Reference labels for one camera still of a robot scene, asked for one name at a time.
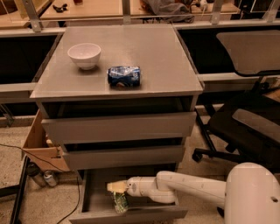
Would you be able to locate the dark bottle on floor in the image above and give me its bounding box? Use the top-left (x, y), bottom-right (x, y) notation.
top-left (26, 162), bottom-right (46, 187)

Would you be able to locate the white bottle on floor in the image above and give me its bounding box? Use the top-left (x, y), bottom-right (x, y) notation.
top-left (44, 171), bottom-right (58, 187)

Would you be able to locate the grey middle drawer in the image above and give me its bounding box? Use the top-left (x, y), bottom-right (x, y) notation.
top-left (63, 145), bottom-right (185, 170)

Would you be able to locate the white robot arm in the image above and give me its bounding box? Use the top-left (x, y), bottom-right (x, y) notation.
top-left (107, 163), bottom-right (280, 224)

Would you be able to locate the grey drawer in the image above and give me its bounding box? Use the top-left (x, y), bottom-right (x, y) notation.
top-left (63, 145), bottom-right (185, 170)
top-left (42, 112), bottom-right (196, 144)
top-left (69, 164), bottom-right (187, 224)

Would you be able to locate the black object on desk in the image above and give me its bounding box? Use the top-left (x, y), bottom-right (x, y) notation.
top-left (52, 3), bottom-right (67, 13)

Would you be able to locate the grey top drawer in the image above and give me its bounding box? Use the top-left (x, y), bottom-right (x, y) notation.
top-left (42, 112), bottom-right (196, 144)

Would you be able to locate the grey drawer cabinet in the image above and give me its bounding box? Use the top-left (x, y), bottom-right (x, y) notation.
top-left (30, 24), bottom-right (204, 176)

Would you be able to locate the grey bottom drawer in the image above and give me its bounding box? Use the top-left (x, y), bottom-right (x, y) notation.
top-left (69, 164), bottom-right (187, 224)

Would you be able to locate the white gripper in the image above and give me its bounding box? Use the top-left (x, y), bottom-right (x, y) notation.
top-left (107, 177), bottom-right (158, 198)

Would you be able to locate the crushed blue soda can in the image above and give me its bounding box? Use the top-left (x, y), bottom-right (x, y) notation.
top-left (107, 66), bottom-right (141, 88)

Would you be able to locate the black metal frame leg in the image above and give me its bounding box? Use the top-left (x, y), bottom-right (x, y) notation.
top-left (0, 157), bottom-right (30, 224)

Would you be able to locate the brown cardboard box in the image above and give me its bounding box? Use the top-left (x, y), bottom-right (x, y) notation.
top-left (23, 111), bottom-right (70, 172)

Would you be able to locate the white ceramic bowl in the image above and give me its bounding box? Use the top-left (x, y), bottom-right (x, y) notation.
top-left (67, 43), bottom-right (102, 70)

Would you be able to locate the black floor cable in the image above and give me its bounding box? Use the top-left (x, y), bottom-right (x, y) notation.
top-left (0, 143), bottom-right (81, 224)

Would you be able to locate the black office chair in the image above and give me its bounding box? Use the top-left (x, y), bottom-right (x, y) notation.
top-left (192, 30), bottom-right (280, 172)

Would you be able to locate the crushed green soda can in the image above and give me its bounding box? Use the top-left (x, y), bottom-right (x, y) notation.
top-left (112, 192), bottom-right (129, 214)

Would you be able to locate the grey cloth on desk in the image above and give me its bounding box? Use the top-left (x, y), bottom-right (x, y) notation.
top-left (139, 0), bottom-right (194, 23)

